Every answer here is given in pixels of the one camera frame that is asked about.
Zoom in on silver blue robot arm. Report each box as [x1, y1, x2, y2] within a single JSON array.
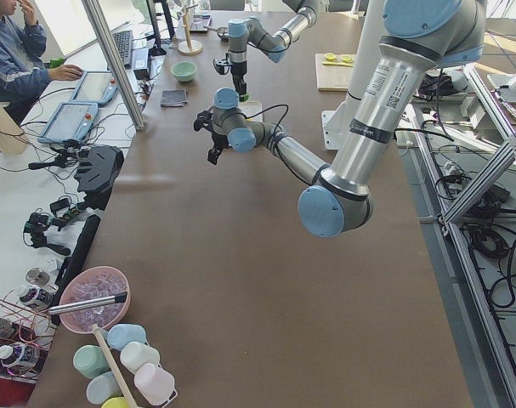
[[224, 0, 329, 101], [194, 1, 486, 237]]

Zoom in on blue teach pendant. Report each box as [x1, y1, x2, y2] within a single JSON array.
[[71, 71, 118, 107], [37, 101, 99, 144]]

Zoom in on blue plastic cup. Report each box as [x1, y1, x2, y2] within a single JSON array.
[[107, 323, 147, 351]]

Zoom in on white plastic cup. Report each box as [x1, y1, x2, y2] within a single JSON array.
[[120, 342, 161, 374]]

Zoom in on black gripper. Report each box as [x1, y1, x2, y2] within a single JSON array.
[[207, 132, 229, 165], [230, 61, 247, 97]]

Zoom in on pink bowl with ice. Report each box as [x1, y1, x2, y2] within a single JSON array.
[[59, 266, 131, 334]]

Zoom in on pink plastic cup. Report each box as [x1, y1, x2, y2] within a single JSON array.
[[133, 363, 178, 406]]

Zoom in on grey folded cloth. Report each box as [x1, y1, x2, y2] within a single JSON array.
[[160, 89, 188, 108]]

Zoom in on metal scoop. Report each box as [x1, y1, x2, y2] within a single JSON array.
[[207, 26, 229, 42]]

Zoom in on wooden mug tree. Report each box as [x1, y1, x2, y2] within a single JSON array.
[[178, 3, 203, 55]]

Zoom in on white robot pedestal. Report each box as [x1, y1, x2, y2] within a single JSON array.
[[322, 0, 386, 150]]

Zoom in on cream rectangular tray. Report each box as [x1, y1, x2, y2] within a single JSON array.
[[239, 100, 264, 122]]

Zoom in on wooden cutting board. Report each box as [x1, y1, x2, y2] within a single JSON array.
[[315, 53, 405, 93]]

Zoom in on mint green bowl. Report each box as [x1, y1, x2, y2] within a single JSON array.
[[170, 61, 197, 82]]

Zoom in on black keyboard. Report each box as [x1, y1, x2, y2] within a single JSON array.
[[111, 30, 133, 68]]

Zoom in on black plastic bracket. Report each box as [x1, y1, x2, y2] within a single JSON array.
[[74, 145, 124, 210]]

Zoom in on aluminium frame post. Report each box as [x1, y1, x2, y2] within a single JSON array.
[[82, 0, 146, 131]]

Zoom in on yellow plastic knife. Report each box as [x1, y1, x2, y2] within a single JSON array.
[[321, 61, 353, 67]]

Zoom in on metal tongs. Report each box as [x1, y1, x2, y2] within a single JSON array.
[[48, 292, 129, 315]]

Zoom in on person in blue hoodie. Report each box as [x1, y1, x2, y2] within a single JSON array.
[[0, 0, 83, 123]]

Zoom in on mint plastic cup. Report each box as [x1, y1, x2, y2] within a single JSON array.
[[72, 344, 110, 379]]

